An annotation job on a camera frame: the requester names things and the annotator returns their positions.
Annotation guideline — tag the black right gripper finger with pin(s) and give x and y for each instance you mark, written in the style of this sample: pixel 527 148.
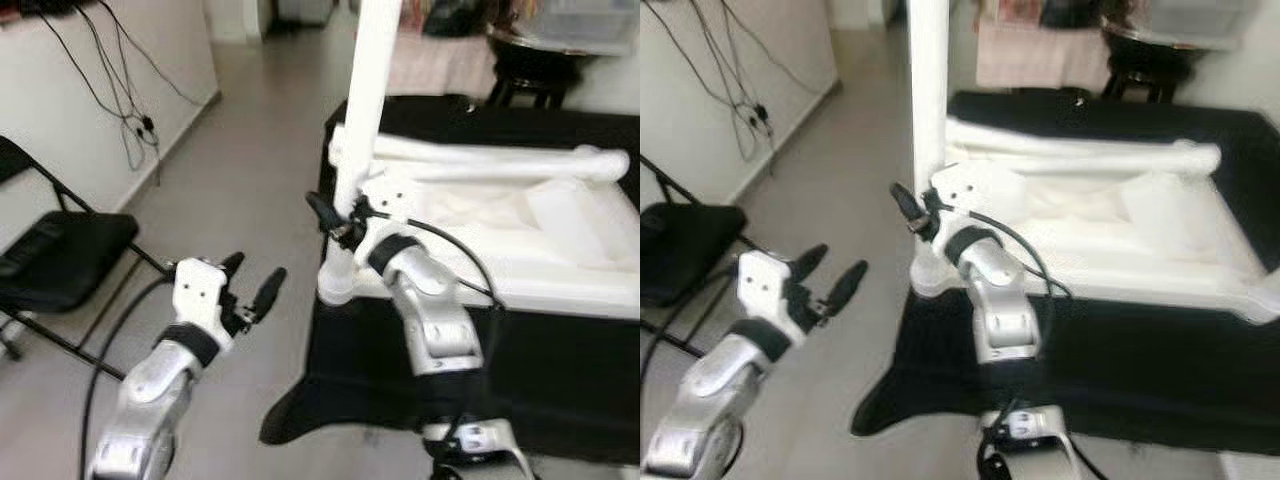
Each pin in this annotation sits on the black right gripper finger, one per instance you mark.
pixel 906 201
pixel 323 211

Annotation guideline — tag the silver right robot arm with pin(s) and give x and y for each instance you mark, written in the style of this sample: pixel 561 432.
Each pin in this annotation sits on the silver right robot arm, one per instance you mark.
pixel 435 320
pixel 1005 310

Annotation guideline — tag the white plastic children table top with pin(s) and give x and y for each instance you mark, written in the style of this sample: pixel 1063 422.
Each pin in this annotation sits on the white plastic children table top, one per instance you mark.
pixel 480 220
pixel 1080 220

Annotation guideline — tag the black folding chair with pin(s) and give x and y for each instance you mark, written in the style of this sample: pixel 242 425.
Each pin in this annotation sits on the black folding chair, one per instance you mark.
pixel 685 250
pixel 60 260

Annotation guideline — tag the black power plug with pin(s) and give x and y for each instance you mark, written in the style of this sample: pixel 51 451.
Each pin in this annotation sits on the black power plug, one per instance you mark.
pixel 148 125
pixel 761 112

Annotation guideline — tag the pink checked cloth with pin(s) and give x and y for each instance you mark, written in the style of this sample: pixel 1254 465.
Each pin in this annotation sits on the pink checked cloth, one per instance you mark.
pixel 445 70
pixel 1040 60

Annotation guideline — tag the black remote control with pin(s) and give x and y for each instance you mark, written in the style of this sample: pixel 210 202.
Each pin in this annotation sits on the black remote control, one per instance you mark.
pixel 30 250

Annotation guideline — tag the black round stool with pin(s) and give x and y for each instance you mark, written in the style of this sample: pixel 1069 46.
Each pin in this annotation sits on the black round stool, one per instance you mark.
pixel 1140 82
pixel 525 90

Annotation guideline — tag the black bag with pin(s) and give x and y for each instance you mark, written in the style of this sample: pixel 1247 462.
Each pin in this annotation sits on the black bag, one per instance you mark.
pixel 1072 12
pixel 460 18

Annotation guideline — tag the black tablecloth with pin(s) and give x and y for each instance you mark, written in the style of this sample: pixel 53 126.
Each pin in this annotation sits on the black tablecloth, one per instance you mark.
pixel 560 380
pixel 1150 380

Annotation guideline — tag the clear plastic storage box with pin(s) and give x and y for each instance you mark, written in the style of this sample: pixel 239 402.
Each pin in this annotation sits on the clear plastic storage box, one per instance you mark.
pixel 1200 20
pixel 590 25

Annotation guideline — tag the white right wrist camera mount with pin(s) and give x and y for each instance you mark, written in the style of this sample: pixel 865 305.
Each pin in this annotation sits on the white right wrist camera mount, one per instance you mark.
pixel 965 185
pixel 390 195

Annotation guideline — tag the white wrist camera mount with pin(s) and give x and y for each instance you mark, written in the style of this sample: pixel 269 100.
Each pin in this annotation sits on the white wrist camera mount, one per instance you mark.
pixel 765 290
pixel 198 295
pixel 965 185
pixel 390 195

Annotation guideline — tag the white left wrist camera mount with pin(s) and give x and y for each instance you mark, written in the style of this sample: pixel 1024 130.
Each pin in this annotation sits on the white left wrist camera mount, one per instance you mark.
pixel 765 290
pixel 198 295

